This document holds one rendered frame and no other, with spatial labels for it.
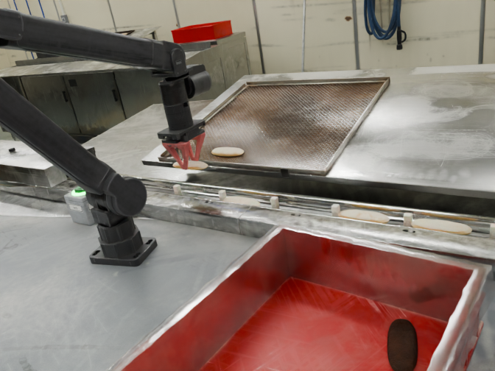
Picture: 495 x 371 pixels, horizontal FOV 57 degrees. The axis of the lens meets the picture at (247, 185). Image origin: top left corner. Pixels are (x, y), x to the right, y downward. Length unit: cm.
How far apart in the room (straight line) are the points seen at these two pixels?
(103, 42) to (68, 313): 49
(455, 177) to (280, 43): 428
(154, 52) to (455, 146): 66
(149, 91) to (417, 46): 246
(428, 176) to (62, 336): 73
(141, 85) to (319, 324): 358
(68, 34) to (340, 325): 65
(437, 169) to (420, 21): 366
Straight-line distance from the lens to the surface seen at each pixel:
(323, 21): 489
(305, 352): 67
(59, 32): 86
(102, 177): 90
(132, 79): 417
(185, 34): 476
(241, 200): 102
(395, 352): 66
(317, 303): 75
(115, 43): 92
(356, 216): 90
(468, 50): 457
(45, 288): 99
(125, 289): 89
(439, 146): 108
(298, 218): 90
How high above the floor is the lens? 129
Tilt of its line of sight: 23 degrees down
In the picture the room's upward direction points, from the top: 10 degrees counter-clockwise
